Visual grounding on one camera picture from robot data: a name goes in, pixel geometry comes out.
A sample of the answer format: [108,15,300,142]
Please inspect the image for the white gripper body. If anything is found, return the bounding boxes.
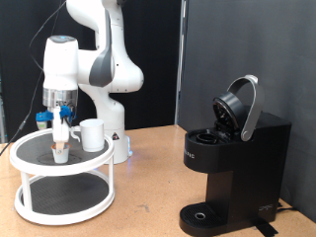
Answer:
[52,106,72,144]

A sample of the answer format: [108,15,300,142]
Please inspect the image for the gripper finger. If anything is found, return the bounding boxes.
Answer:
[53,140,66,155]

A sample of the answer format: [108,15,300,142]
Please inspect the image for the orange-lid coffee pod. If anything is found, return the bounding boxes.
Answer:
[50,142,71,165]

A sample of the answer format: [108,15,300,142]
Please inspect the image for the white mug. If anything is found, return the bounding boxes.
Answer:
[69,118,106,153]

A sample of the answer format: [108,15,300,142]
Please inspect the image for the black Keurig coffee machine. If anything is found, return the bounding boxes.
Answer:
[179,74,292,237]

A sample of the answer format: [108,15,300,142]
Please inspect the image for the white two-tier turntable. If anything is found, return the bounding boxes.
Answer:
[9,126,117,226]

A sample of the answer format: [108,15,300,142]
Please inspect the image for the black curtain backdrop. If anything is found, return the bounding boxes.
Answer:
[0,0,182,144]

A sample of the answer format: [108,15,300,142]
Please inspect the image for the black tape strip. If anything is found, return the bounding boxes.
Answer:
[253,216,279,237]

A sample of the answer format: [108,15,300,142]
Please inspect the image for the dark gray panel board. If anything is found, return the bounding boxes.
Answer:
[179,0,316,223]

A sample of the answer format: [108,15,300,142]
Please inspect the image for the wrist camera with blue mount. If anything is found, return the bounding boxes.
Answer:
[35,104,77,131]

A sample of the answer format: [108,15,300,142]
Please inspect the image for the black camera cable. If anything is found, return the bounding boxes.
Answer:
[0,0,67,156]

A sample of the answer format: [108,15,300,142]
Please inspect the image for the black power cord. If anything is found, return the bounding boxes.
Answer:
[276,200,299,212]

